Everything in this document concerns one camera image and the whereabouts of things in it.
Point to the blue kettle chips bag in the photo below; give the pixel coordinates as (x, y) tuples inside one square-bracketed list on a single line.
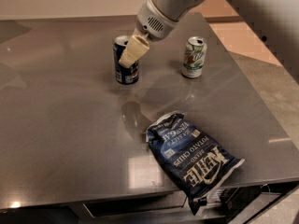
[(192, 159)]

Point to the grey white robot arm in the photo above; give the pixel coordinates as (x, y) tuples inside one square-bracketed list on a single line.
[(275, 22)]

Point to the white green soda can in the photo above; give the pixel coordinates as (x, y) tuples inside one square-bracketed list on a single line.
[(194, 57)]

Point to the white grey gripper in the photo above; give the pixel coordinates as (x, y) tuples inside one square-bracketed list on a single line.
[(151, 21)]

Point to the blue pepsi can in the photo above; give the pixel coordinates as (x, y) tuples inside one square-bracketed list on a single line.
[(125, 76)]

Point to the metal drawer under table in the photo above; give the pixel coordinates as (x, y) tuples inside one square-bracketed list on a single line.
[(111, 204)]

